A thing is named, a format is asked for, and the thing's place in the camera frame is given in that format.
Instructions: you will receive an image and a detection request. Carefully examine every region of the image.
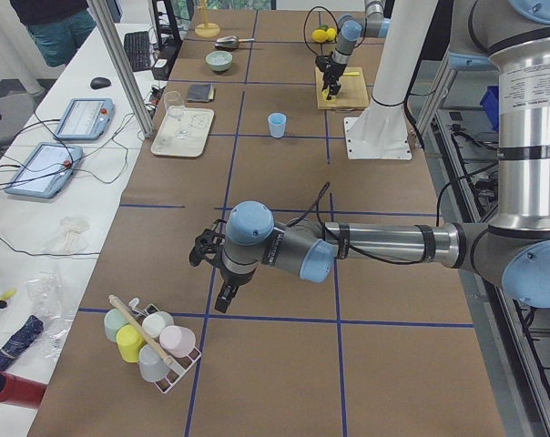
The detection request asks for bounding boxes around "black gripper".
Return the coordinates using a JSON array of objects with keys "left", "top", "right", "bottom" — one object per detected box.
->
[
  {"left": 321, "top": 58, "right": 346, "bottom": 100},
  {"left": 214, "top": 259, "right": 257, "bottom": 312}
]

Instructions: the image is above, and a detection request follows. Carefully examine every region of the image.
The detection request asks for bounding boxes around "light blue plastic cup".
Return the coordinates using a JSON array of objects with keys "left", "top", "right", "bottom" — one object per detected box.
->
[{"left": 267, "top": 112, "right": 287, "bottom": 138}]

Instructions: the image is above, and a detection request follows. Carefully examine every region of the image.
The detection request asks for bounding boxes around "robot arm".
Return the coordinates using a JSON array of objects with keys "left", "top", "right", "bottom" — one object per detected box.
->
[
  {"left": 315, "top": 1, "right": 390, "bottom": 100},
  {"left": 214, "top": 1, "right": 550, "bottom": 312}
]

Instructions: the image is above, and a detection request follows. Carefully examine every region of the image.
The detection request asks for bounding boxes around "whole yellow lemon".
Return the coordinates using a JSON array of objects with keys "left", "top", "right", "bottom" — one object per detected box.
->
[{"left": 311, "top": 28, "right": 328, "bottom": 44}]

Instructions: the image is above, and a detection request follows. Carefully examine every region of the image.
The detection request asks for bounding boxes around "pink cup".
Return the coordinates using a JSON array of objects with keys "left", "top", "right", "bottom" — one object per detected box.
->
[{"left": 158, "top": 325, "right": 196, "bottom": 358}]

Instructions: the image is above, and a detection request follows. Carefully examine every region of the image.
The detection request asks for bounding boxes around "pale grey cup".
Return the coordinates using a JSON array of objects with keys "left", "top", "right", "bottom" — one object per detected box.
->
[{"left": 138, "top": 344, "right": 169, "bottom": 382}]

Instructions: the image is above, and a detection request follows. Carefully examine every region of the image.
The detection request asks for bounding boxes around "yellow cup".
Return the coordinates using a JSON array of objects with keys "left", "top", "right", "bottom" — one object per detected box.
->
[{"left": 116, "top": 324, "right": 146, "bottom": 363}]

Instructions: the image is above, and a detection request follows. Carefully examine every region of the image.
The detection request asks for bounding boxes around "mint green cup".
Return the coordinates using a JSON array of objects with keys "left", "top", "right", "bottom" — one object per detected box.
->
[{"left": 104, "top": 309, "right": 128, "bottom": 342}]

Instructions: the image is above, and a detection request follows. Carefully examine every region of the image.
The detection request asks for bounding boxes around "wooden cutting board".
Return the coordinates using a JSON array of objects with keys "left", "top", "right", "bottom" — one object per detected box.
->
[{"left": 314, "top": 66, "right": 370, "bottom": 110}]

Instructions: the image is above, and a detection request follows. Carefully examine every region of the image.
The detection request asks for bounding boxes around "metal ice scoop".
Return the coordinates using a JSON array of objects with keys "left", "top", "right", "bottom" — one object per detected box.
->
[{"left": 214, "top": 36, "right": 255, "bottom": 51}]

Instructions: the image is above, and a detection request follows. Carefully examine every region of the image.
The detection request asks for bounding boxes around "green bowl of ice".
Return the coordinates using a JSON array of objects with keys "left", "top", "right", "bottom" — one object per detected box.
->
[{"left": 205, "top": 50, "right": 233, "bottom": 73}]

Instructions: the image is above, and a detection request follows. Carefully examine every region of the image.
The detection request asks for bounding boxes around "grey folded cloth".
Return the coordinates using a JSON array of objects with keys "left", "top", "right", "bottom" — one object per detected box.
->
[{"left": 187, "top": 83, "right": 215, "bottom": 103}]

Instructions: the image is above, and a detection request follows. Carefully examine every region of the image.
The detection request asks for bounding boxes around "wooden paper towel stand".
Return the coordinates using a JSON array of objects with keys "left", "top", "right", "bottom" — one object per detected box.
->
[{"left": 195, "top": 0, "right": 220, "bottom": 38}]

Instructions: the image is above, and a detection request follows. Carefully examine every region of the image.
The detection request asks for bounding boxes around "cream bear tray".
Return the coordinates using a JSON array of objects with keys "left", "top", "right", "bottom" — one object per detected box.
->
[{"left": 150, "top": 107, "right": 214, "bottom": 158}]

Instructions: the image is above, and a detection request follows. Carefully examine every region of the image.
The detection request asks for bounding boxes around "clear wine glass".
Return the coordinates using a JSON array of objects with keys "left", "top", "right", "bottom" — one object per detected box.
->
[{"left": 163, "top": 91, "right": 185, "bottom": 121}]

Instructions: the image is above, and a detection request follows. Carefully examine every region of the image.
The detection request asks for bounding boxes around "white crumpled cloth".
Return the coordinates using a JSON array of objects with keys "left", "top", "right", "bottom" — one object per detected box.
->
[{"left": 43, "top": 216, "right": 90, "bottom": 255}]

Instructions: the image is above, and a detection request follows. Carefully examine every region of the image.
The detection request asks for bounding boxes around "black power strip box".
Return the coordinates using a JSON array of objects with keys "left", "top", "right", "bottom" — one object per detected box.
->
[{"left": 151, "top": 58, "right": 171, "bottom": 81}]

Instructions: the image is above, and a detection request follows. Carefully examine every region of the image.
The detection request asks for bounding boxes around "clear plastic bag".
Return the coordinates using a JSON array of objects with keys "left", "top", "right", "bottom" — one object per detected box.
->
[{"left": 25, "top": 270, "right": 75, "bottom": 363}]

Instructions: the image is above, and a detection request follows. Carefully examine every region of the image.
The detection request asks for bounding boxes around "black keyboard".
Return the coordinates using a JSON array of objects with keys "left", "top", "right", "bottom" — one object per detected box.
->
[{"left": 123, "top": 31, "right": 152, "bottom": 72}]

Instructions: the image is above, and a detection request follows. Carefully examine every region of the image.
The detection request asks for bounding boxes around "blue plaid cloth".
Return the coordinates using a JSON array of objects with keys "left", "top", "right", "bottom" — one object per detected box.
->
[{"left": 0, "top": 315, "right": 44, "bottom": 371}]

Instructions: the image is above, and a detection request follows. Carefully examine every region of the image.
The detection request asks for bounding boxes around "near teach pendant tablet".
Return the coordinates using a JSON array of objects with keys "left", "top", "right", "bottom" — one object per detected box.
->
[{"left": 4, "top": 142, "right": 83, "bottom": 199}]

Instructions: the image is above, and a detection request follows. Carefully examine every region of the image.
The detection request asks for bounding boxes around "teach pendant tablet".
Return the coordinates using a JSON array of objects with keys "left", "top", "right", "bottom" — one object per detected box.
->
[
  {"left": 4, "top": 142, "right": 83, "bottom": 199},
  {"left": 53, "top": 98, "right": 115, "bottom": 141}
]

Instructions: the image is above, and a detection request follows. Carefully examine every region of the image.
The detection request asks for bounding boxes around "far teach pendant tablet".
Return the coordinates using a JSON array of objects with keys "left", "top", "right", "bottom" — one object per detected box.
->
[{"left": 53, "top": 98, "right": 115, "bottom": 141}]

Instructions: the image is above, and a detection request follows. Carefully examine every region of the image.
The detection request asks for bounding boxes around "black computer mouse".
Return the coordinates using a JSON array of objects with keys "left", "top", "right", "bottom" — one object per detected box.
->
[{"left": 89, "top": 76, "right": 111, "bottom": 90}]

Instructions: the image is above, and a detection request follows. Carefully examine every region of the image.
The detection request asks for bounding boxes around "red cylinder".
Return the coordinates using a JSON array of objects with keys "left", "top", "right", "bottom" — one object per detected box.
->
[{"left": 0, "top": 372, "right": 47, "bottom": 409}]

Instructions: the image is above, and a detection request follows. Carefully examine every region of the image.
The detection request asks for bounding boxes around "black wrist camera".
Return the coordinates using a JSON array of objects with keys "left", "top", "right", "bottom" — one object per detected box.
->
[
  {"left": 188, "top": 218, "right": 226, "bottom": 268},
  {"left": 315, "top": 55, "right": 332, "bottom": 74}
]

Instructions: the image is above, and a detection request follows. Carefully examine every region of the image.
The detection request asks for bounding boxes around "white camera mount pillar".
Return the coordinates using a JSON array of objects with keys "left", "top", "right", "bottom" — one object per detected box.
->
[{"left": 344, "top": 0, "right": 438, "bottom": 160}]

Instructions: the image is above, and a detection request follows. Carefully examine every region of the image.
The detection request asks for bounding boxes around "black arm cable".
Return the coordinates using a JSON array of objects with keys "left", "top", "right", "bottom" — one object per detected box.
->
[
  {"left": 285, "top": 181, "right": 444, "bottom": 265},
  {"left": 303, "top": 5, "right": 340, "bottom": 59}
]

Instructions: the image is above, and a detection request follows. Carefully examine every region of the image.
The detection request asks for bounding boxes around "white wire cup rack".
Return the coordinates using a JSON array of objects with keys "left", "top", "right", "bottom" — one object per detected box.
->
[{"left": 128, "top": 298, "right": 201, "bottom": 393}]

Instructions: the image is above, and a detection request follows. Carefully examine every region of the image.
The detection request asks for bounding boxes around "wooden rack handle rod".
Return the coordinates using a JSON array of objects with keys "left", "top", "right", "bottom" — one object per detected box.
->
[{"left": 108, "top": 294, "right": 173, "bottom": 367}]

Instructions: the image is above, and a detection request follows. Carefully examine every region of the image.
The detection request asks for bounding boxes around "aluminium frame post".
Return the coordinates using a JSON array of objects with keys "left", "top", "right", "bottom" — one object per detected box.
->
[{"left": 87, "top": 0, "right": 154, "bottom": 138}]

